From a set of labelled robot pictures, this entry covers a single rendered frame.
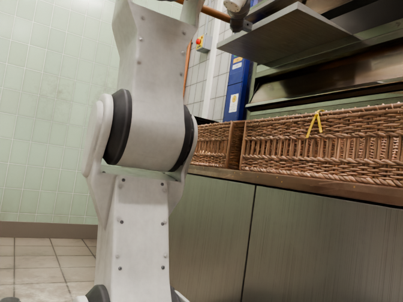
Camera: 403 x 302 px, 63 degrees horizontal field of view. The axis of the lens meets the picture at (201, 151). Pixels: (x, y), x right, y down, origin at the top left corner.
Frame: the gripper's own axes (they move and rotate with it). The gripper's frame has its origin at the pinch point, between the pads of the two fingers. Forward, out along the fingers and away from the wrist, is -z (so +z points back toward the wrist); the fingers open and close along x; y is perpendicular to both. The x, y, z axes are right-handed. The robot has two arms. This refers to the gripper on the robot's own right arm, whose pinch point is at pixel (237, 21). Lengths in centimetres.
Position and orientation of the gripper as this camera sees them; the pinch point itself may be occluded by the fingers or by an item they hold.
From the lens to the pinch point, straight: 148.4
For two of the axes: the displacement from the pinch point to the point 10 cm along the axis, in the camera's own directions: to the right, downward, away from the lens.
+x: 1.4, -9.9, 0.7
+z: -0.9, -0.8, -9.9
